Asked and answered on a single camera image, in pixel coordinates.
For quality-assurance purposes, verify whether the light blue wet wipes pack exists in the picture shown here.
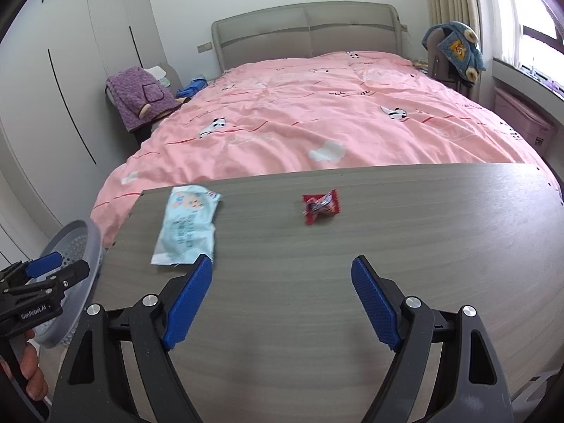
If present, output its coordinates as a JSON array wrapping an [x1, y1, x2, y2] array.
[[151, 185, 222, 266]]

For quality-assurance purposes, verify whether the red candy wrapper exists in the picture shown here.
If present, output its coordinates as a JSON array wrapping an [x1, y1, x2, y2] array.
[[302, 189, 340, 225]]

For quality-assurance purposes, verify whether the grey perforated trash basket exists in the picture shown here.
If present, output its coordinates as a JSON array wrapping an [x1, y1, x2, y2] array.
[[33, 219, 104, 349]]

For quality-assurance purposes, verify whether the person's left hand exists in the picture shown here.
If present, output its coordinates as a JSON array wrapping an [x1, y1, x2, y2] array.
[[20, 330, 49, 401]]

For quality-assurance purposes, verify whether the white wardrobe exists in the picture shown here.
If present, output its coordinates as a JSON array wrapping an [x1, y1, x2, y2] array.
[[1, 0, 166, 233]]

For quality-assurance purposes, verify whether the grey chair left of bed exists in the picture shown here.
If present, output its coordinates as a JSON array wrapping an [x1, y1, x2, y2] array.
[[104, 62, 184, 146]]

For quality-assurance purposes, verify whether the purple fleece garment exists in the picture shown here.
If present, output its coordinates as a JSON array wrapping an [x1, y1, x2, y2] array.
[[105, 66, 181, 133]]

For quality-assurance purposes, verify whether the pink duvet with cartoon dogs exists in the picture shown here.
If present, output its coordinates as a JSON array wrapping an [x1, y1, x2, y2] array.
[[91, 51, 556, 245]]

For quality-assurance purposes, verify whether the blue item on nightstand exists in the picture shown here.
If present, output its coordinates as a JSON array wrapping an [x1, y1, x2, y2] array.
[[176, 78, 207, 99]]

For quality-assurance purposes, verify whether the pink storage box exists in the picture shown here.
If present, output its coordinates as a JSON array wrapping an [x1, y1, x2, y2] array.
[[494, 88, 556, 156]]

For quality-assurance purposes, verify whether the chair right of bed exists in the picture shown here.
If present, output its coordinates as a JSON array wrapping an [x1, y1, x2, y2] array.
[[427, 28, 479, 101]]

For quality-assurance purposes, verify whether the blue bear jacket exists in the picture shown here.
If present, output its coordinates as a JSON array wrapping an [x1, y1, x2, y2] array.
[[422, 21, 486, 84]]

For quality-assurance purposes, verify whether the grey upholstered headboard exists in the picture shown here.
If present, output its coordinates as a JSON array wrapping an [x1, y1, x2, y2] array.
[[211, 1, 403, 72]]

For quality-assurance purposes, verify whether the wall switch plate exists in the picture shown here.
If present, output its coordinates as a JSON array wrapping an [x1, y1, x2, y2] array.
[[197, 42, 213, 54]]

